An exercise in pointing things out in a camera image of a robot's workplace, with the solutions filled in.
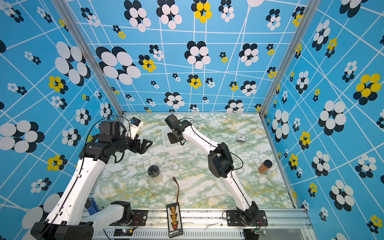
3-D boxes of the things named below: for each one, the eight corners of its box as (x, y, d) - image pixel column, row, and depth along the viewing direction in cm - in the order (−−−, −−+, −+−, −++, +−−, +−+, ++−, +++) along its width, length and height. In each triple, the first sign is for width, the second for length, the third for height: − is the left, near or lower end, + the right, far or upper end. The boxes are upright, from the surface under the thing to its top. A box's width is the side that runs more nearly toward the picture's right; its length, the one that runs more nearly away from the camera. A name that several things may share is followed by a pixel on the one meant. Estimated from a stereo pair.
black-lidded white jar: (151, 183, 87) (146, 175, 78) (153, 173, 91) (148, 165, 82) (162, 183, 87) (157, 175, 78) (163, 173, 91) (159, 165, 82)
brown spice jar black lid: (259, 174, 90) (265, 166, 82) (257, 167, 93) (263, 159, 85) (266, 173, 90) (273, 166, 82) (264, 167, 93) (271, 159, 85)
